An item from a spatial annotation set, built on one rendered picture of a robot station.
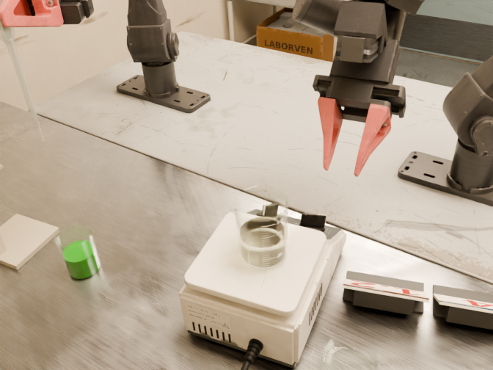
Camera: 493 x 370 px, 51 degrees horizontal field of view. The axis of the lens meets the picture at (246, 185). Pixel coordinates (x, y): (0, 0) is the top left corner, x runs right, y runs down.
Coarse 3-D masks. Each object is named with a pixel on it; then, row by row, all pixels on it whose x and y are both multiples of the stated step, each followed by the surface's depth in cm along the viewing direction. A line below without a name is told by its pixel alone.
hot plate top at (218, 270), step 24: (216, 240) 56; (288, 240) 55; (312, 240) 55; (192, 264) 53; (216, 264) 53; (240, 264) 53; (288, 264) 53; (312, 264) 52; (192, 288) 51; (216, 288) 51; (240, 288) 50; (264, 288) 50; (288, 288) 50; (288, 312) 48
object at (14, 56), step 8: (8, 48) 48; (16, 56) 49; (16, 64) 49; (16, 72) 50; (24, 80) 50; (24, 88) 51; (24, 96) 51; (32, 104) 52; (32, 112) 52; (40, 128) 54; (40, 136) 54
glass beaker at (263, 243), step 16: (240, 192) 51; (256, 192) 52; (272, 192) 52; (240, 208) 52; (256, 208) 53; (272, 208) 53; (240, 224) 49; (256, 224) 48; (272, 224) 48; (240, 240) 51; (256, 240) 50; (272, 240) 50; (240, 256) 53; (256, 256) 51; (272, 256) 51
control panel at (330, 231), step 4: (288, 220) 65; (292, 220) 65; (296, 220) 66; (300, 220) 66; (296, 224) 64; (328, 228) 64; (332, 228) 64; (336, 228) 65; (340, 228) 65; (324, 232) 62; (328, 232) 62; (332, 232) 62; (336, 232) 63; (328, 236) 60; (332, 236) 60
